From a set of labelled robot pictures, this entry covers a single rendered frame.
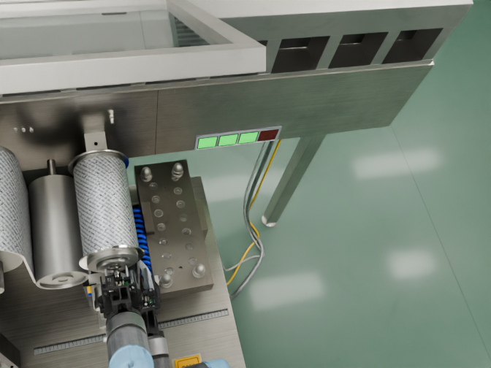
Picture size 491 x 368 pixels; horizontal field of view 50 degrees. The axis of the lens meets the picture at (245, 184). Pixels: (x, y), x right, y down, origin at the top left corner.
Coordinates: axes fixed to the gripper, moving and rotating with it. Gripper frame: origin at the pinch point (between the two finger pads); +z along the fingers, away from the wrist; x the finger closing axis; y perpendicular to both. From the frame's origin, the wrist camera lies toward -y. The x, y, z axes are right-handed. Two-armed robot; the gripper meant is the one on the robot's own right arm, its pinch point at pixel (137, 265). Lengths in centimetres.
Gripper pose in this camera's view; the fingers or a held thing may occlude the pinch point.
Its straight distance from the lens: 144.1
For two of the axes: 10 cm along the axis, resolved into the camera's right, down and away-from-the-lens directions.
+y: 1.7, -4.6, -8.7
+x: -9.6, 1.4, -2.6
